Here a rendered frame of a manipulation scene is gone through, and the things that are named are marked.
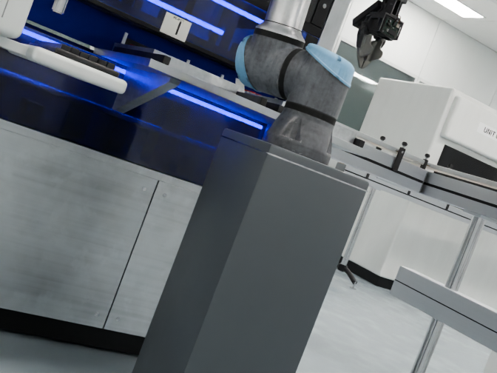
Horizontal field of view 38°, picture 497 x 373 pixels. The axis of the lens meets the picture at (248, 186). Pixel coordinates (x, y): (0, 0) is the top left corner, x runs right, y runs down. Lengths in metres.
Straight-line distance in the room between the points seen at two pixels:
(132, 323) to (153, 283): 0.14
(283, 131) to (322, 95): 0.11
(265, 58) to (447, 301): 1.42
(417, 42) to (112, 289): 6.80
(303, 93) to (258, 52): 0.15
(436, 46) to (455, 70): 0.43
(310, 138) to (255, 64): 0.22
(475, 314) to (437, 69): 6.44
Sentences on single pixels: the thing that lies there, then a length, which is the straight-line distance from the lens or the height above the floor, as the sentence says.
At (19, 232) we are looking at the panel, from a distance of 2.14.
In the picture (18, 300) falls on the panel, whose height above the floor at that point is 0.12.
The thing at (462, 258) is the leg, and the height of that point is 0.67.
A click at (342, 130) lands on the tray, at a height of 0.90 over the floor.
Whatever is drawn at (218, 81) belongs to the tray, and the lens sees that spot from 1.96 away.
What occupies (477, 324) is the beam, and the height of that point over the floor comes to 0.48.
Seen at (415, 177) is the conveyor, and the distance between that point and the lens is 2.88.
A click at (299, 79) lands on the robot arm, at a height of 0.94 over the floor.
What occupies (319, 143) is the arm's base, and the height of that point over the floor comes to 0.83.
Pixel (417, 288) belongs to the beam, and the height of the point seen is 0.50.
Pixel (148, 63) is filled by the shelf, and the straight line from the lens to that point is 1.74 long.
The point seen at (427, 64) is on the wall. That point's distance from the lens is 8.78.
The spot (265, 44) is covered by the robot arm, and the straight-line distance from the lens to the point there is 1.60.
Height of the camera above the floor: 0.76
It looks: 3 degrees down
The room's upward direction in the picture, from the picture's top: 21 degrees clockwise
